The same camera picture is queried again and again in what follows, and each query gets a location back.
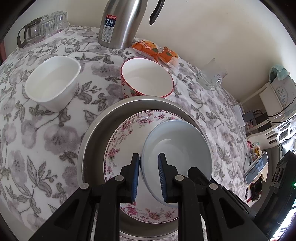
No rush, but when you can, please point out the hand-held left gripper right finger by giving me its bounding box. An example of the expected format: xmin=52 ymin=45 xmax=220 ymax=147
xmin=158 ymin=152 xmax=270 ymax=241

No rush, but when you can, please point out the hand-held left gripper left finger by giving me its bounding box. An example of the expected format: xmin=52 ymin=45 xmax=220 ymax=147
xmin=28 ymin=152 xmax=141 ymax=241

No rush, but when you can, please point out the light blue bowl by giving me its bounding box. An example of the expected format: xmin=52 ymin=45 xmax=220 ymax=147
xmin=141 ymin=119 xmax=213 ymax=208

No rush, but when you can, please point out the pink floral round plate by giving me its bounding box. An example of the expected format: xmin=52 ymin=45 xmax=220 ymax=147
xmin=103 ymin=110 xmax=188 ymax=222

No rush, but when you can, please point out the stainless steel basin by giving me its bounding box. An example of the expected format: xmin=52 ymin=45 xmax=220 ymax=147
xmin=77 ymin=96 xmax=216 ymax=238

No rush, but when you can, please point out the strawberry print bowl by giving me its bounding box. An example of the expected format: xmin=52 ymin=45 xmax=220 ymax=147
xmin=121 ymin=58 xmax=174 ymax=99

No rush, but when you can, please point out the white square bowl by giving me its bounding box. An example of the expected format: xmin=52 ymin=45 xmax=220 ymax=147
xmin=25 ymin=56 xmax=81 ymax=113

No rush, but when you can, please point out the black cloth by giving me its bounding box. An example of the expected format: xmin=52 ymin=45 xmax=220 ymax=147
xmin=248 ymin=181 xmax=263 ymax=202

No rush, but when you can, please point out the black smartphone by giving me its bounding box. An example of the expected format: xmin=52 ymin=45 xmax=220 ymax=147
xmin=245 ymin=151 xmax=269 ymax=184

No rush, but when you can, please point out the white cutout side rack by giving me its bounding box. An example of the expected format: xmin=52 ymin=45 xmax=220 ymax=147
xmin=246 ymin=120 xmax=296 ymax=153

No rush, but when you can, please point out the black charger adapter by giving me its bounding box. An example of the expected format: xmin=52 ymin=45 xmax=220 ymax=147
xmin=242 ymin=111 xmax=255 ymax=123

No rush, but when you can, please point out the white power strip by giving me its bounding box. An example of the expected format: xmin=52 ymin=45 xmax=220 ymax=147
xmin=233 ymin=105 xmax=247 ymax=127

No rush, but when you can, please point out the white storage shelf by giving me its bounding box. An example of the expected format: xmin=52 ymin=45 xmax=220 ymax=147
xmin=239 ymin=82 xmax=296 ymax=139

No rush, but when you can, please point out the white embroidered cover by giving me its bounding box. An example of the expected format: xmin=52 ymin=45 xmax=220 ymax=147
xmin=269 ymin=74 xmax=296 ymax=109

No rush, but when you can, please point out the grey floral tablecloth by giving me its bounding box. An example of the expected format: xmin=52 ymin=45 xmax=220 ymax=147
xmin=0 ymin=24 xmax=255 ymax=241

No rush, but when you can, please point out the clear glass mug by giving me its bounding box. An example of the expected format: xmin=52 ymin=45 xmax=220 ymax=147
xmin=196 ymin=58 xmax=228 ymax=88

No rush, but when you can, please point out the orange snack packet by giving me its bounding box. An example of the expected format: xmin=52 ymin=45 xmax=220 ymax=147
xmin=132 ymin=40 xmax=160 ymax=61
xmin=158 ymin=46 xmax=179 ymax=67

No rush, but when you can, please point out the teal cloth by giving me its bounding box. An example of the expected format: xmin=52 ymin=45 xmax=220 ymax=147
xmin=269 ymin=65 xmax=291 ymax=81

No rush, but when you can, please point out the stainless steel thermos jug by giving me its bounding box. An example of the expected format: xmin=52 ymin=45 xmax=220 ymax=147
xmin=97 ymin=0 xmax=165 ymax=49

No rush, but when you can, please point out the black charger cable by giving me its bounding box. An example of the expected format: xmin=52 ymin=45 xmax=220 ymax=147
xmin=253 ymin=97 xmax=296 ymax=121

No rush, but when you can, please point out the glass teapot black handle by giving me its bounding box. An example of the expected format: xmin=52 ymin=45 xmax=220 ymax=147
xmin=18 ymin=19 xmax=42 ymax=48

